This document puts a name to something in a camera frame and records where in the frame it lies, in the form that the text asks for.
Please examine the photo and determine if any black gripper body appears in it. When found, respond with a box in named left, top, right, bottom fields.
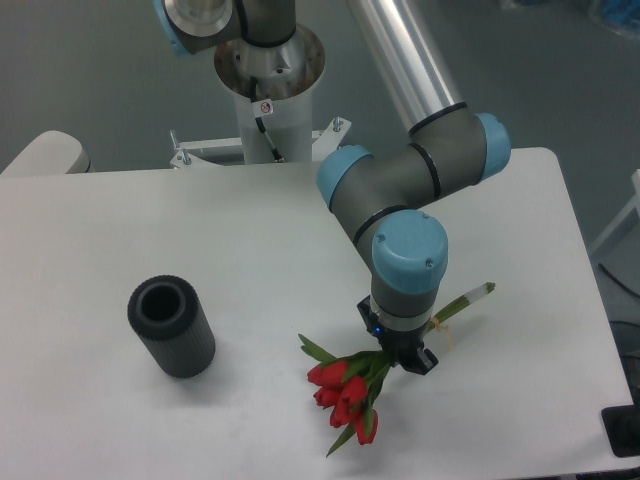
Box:
left=357, top=296, right=432, bottom=363

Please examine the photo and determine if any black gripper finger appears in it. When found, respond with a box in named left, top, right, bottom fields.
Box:
left=399, top=349, right=439, bottom=375

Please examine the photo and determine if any red tulip bouquet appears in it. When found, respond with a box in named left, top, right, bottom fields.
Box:
left=299, top=282, right=496, bottom=454

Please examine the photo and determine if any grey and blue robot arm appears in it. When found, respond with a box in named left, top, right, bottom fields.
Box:
left=154, top=1, right=511, bottom=374

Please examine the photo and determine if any dark grey ribbed vase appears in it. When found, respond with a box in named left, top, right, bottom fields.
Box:
left=127, top=275, right=216, bottom=378

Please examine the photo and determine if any black device at table edge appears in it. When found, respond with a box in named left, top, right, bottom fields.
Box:
left=601, top=405, right=639, bottom=458

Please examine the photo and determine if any blue plastic bag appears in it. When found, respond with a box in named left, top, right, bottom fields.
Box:
left=588, top=0, right=639, bottom=39

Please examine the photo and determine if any white chair armrest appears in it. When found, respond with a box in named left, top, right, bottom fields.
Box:
left=1, top=130, right=95, bottom=178

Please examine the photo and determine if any black cable on floor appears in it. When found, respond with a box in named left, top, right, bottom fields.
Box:
left=598, top=263, right=640, bottom=294

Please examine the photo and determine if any black cable on pedestal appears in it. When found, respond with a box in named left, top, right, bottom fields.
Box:
left=248, top=74, right=286, bottom=164

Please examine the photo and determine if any white frame at right edge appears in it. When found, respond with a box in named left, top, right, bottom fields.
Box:
left=588, top=170, right=639, bottom=257

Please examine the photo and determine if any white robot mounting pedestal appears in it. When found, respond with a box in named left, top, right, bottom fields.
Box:
left=170, top=24, right=352, bottom=169

